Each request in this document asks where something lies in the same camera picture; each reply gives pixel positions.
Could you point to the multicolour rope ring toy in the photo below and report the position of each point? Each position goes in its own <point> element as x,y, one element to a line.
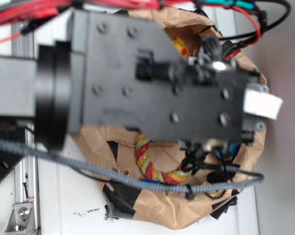
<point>149,171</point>

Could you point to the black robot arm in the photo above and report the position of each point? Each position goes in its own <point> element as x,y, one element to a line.
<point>49,91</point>

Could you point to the white tape label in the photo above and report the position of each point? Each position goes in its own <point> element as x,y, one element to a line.
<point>261,104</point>

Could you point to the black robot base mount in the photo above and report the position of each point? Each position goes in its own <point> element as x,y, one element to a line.
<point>9,160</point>

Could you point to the blue ball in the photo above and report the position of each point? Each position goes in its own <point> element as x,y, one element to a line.
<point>227,153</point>

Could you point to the yellow rubber duck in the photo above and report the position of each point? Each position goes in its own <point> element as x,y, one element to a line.
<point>180,46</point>

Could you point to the brown paper bag container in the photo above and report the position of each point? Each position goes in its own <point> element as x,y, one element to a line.
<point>114,147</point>

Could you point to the aluminium extrusion rail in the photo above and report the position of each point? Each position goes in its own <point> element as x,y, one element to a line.
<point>26,171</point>

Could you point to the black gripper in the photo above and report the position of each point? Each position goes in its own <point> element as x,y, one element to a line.
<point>136,78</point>

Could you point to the metal corner bracket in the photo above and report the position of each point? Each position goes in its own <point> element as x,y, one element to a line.
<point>22,220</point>

